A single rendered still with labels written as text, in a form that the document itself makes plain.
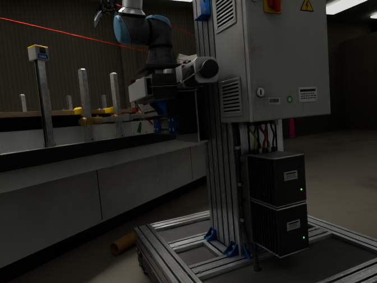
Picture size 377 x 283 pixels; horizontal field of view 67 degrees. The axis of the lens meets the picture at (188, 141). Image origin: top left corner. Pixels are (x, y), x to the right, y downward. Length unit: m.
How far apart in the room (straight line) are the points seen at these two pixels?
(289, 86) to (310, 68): 0.11
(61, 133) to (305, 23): 1.50
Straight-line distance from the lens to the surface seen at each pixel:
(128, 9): 1.36
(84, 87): 1.83
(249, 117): 0.93
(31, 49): 1.72
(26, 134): 1.86
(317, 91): 1.10
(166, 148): 2.40
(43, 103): 1.67
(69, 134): 2.00
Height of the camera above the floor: 0.79
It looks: 5 degrees down
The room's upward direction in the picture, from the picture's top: 5 degrees counter-clockwise
